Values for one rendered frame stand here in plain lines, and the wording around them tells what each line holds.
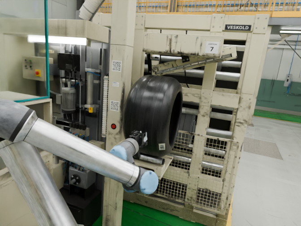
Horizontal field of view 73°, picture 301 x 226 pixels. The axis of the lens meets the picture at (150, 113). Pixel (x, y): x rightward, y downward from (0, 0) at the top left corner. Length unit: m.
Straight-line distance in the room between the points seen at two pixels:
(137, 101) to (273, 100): 9.68
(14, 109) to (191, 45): 1.24
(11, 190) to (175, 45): 1.42
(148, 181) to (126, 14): 1.09
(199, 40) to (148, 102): 0.64
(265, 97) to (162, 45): 9.23
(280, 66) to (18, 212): 10.34
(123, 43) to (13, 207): 1.21
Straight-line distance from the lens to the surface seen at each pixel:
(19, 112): 0.73
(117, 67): 1.51
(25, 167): 0.86
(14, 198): 1.50
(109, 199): 1.88
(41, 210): 0.89
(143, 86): 1.32
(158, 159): 1.44
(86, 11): 2.05
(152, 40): 1.70
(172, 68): 1.77
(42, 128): 0.74
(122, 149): 0.94
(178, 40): 1.64
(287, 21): 6.99
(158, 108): 1.22
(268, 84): 10.60
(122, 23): 1.52
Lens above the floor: 1.54
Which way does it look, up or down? 13 degrees down
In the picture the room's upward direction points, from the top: 5 degrees clockwise
